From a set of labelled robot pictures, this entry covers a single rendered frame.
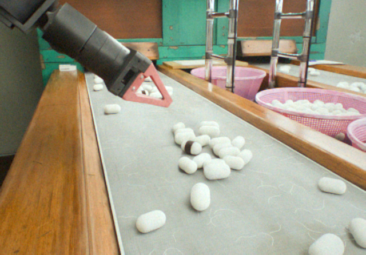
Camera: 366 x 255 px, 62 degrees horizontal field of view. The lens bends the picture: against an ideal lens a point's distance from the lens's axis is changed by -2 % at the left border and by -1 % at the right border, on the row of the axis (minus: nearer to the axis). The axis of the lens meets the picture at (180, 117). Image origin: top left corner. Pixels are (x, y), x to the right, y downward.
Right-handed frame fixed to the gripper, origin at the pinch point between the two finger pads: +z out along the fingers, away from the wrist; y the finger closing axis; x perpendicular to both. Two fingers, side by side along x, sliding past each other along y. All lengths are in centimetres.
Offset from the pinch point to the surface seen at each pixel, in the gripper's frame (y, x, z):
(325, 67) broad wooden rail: 61, -50, 71
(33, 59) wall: 164, 32, -26
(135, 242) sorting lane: -21.0, 11.9, -1.7
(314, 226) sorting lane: -24.1, 0.7, 12.2
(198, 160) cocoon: -8.8, 3.8, 5.8
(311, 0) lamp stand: 29, -45, 27
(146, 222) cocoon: -20.2, 10.0, -1.7
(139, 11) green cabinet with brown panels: 86, -21, -1
